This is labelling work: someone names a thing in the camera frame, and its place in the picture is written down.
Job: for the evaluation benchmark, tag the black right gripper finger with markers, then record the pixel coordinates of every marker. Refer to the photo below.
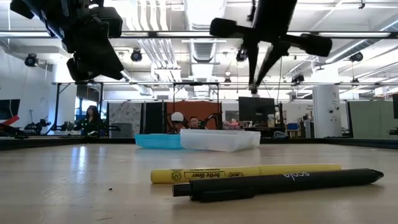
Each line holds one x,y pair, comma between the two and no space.
273,54
252,62

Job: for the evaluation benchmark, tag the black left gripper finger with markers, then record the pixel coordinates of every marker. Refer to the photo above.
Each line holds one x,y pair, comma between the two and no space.
99,59
79,71

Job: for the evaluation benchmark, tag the translucent white supply box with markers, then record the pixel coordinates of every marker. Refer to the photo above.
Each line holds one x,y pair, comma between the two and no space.
217,140

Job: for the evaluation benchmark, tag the blue plastic box lid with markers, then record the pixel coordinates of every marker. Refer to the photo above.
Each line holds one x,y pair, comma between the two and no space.
155,141

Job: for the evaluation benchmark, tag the yellow highlighter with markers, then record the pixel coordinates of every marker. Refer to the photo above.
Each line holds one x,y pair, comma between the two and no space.
217,174

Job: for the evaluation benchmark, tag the black clip pen white print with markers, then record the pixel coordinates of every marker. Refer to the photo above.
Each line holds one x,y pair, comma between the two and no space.
280,185

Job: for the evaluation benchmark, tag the black background robot arm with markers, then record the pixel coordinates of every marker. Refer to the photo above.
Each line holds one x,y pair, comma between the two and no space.
37,125
214,117

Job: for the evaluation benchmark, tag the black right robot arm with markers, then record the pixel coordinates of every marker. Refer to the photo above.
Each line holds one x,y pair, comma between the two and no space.
275,7

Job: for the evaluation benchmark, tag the black monitor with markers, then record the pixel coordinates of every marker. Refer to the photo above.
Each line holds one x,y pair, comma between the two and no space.
256,109
11,107
395,105

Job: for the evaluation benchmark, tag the person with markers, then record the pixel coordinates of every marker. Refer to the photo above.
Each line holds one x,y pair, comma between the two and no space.
194,123
90,123

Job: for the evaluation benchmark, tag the black overhead light beam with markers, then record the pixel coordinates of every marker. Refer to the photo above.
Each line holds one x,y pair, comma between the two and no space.
153,34

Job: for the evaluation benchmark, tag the grey speckled partition panel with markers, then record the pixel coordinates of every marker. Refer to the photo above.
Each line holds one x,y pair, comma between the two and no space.
124,113

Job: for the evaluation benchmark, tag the grey bin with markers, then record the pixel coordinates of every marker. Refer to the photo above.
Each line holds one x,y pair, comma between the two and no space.
122,130

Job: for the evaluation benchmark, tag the blue storage bin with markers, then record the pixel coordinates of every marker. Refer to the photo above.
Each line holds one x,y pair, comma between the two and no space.
292,126

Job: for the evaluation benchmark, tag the orange partition panel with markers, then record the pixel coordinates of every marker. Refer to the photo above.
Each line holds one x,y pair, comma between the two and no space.
192,107

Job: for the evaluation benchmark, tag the white pillar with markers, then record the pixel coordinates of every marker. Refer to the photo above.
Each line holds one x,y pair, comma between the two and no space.
326,112

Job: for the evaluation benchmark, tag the black partition panel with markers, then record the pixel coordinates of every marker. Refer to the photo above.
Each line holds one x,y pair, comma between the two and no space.
154,119

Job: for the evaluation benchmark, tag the red angled bar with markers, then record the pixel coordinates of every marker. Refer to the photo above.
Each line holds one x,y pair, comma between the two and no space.
11,120

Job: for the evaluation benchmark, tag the white dome lamp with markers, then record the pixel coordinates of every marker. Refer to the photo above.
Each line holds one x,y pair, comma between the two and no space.
177,116

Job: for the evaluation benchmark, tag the green partition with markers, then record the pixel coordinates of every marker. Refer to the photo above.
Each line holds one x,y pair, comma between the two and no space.
370,119

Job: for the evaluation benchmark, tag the black ceiling camera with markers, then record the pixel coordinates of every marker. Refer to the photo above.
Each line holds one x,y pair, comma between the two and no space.
356,57
241,55
31,60
136,55
298,78

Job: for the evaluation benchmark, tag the black metal workcell frame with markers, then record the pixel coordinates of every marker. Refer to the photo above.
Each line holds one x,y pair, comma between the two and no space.
57,109
196,83

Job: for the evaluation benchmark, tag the silver ventilation duct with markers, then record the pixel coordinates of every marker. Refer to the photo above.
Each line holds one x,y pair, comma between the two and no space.
202,12

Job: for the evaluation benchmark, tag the black table border rail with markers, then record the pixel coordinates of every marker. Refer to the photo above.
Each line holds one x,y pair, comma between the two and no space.
46,142

